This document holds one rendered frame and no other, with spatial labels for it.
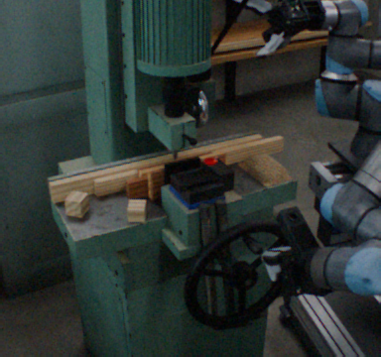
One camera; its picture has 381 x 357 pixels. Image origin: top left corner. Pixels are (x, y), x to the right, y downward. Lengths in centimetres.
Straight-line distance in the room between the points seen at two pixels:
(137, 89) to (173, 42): 23
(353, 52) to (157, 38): 50
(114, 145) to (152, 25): 45
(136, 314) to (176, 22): 72
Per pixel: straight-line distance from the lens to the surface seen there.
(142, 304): 145
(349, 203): 104
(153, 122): 146
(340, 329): 205
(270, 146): 160
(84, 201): 134
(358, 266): 90
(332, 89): 176
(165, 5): 124
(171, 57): 128
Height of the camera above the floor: 162
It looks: 28 degrees down
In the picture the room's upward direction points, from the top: straight up
